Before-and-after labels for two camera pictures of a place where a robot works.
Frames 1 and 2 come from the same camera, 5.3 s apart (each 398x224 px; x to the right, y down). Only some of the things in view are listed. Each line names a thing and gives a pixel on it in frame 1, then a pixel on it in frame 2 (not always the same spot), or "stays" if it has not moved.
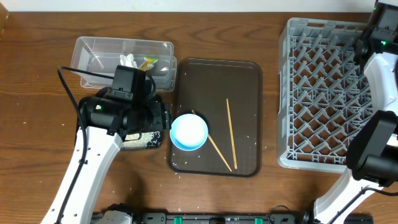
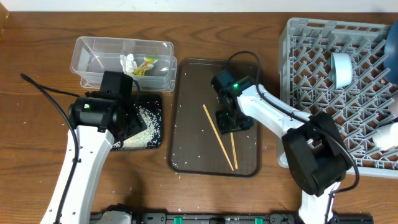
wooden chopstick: [231, 134] stays
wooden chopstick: [214, 145] → [217, 136]
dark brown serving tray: [228, 94] stays
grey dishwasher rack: [324, 97] stays
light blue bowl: [188, 132] → [341, 66]
